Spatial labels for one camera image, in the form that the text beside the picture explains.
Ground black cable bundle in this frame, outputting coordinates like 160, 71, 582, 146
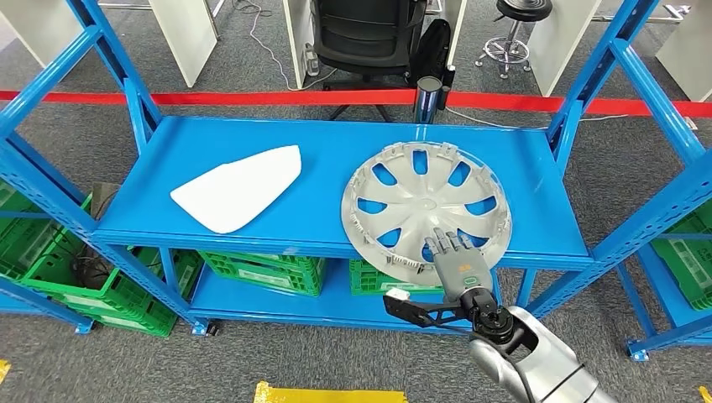
71, 242, 119, 291

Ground dark shiny barrier post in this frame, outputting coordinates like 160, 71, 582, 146
413, 76, 445, 125

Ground brown cardboard sheet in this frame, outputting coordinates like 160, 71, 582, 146
90, 182, 121, 221

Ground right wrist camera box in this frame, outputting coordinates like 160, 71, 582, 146
382, 287, 474, 330

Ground white plastic panel part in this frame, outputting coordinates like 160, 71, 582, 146
169, 144, 304, 235

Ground blue metal shelf rack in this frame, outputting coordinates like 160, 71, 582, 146
614, 194, 712, 364
0, 0, 712, 338
0, 177, 96, 337

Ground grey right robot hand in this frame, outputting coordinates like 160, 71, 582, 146
423, 227, 495, 304

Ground black office chair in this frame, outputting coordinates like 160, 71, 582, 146
309, 0, 430, 123

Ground white floor cable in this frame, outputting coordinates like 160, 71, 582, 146
444, 107, 630, 133
232, 0, 340, 93

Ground white desk panel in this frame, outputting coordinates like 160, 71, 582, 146
147, 0, 219, 89
0, 0, 75, 69
526, 0, 603, 98
281, 0, 319, 90
656, 0, 712, 103

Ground chrome table frame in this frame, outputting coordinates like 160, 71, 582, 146
592, 3, 694, 24

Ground clear plastic bottle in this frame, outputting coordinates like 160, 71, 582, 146
302, 42, 322, 78

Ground silver wheel hubcap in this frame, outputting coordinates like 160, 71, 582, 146
340, 141, 513, 288

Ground black stool chrome base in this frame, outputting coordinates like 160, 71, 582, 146
475, 0, 554, 81

